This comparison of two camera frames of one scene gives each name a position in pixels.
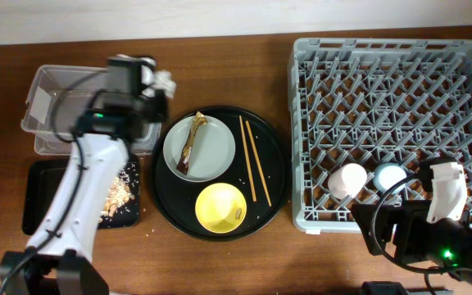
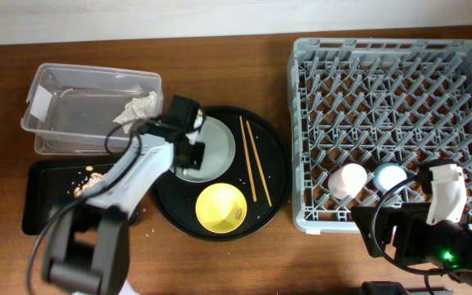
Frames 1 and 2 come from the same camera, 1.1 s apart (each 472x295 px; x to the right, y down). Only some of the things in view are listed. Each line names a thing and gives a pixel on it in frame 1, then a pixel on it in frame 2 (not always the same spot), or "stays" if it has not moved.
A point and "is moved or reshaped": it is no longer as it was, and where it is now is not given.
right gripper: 409,218 stays
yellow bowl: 220,208 stays
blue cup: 388,174 stays
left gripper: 165,102 -> 199,152
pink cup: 346,182 stays
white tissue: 162,81 is moved or reshaped
